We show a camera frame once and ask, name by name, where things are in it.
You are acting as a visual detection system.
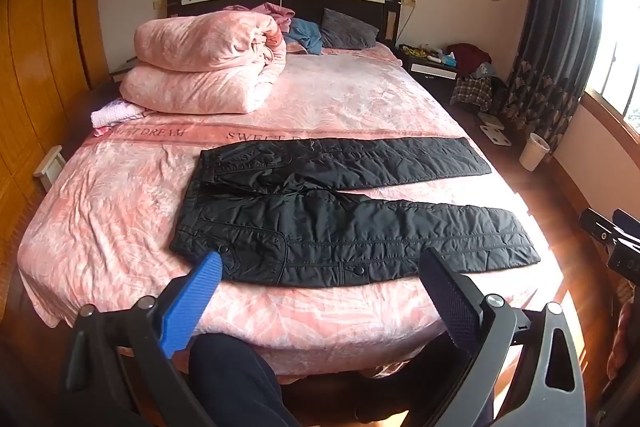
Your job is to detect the dark red cloth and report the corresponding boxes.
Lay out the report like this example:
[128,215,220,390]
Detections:
[446,43,493,72]

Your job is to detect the white paper cup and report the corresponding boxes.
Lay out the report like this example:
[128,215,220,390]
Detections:
[519,133,551,172]

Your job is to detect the dark nightstand with white drawer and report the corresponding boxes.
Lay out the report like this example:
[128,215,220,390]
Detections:
[395,43,458,80]

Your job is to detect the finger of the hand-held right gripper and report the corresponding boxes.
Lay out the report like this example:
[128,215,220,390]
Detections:
[580,207,640,254]

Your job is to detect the black quilted pants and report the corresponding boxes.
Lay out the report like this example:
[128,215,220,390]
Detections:
[169,136,542,289]

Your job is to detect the person's left leg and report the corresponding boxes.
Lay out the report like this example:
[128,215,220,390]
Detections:
[187,333,301,427]

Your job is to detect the pink clothes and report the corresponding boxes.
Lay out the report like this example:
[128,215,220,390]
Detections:
[222,2,297,32]

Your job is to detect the dark floral curtain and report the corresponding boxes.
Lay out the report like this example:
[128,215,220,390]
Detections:
[502,0,608,158]

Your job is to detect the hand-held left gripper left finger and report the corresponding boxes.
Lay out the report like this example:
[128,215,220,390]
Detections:
[60,251,223,427]

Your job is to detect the white pink knitted cloth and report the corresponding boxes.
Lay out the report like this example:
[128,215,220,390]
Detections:
[91,101,146,130]

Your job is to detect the grey pillow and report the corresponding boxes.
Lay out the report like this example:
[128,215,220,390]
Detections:
[320,8,380,51]

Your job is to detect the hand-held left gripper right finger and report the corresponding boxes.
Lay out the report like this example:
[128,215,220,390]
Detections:
[417,247,587,427]

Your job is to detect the folded pink quilt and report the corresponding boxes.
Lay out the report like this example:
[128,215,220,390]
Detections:
[119,11,288,115]

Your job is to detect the wooden wardrobe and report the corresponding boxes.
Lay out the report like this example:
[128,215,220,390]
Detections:
[0,0,111,218]

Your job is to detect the bed with pink sheet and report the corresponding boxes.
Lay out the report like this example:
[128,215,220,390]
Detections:
[17,42,546,378]

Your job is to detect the window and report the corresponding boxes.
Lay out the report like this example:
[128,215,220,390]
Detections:
[582,0,640,138]

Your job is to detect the plaid cloth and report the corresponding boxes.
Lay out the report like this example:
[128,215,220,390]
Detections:
[450,77,493,112]

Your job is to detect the small white stool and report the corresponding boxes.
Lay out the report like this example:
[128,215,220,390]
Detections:
[33,145,66,192]

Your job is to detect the blue cloth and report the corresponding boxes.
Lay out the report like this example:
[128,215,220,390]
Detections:
[285,18,323,54]

